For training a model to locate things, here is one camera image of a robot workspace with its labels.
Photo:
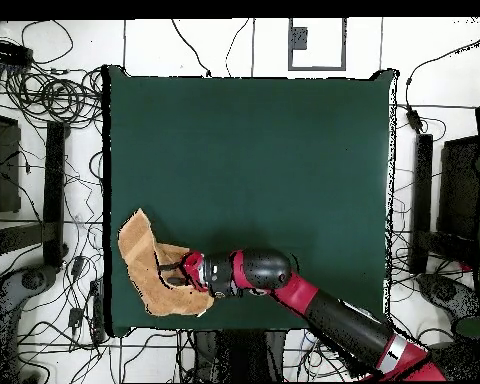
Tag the orange terry towel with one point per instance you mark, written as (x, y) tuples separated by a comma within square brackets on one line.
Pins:
[(140, 256)]

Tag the narrow black power strip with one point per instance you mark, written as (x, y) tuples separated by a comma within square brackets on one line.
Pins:
[(98, 312)]

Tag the black power adapter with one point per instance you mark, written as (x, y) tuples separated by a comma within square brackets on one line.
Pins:
[(414, 120), (75, 317)]

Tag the dark green table cloth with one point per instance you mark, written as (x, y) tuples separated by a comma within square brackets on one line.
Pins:
[(164, 140)]

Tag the dark wheeled stand base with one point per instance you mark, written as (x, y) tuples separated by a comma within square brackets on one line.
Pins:
[(444, 292), (34, 278)]

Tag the black box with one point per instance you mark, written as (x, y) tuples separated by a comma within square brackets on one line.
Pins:
[(460, 188), (6, 168)]

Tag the dark grey square plate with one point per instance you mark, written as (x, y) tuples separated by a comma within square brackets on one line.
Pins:
[(299, 38)]

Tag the long black power strip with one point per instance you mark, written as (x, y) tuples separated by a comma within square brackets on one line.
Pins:
[(8, 52)]

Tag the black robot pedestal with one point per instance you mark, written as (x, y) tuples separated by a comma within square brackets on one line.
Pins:
[(240, 356)]

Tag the grey floor frame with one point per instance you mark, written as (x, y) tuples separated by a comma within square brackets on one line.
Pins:
[(290, 60)]

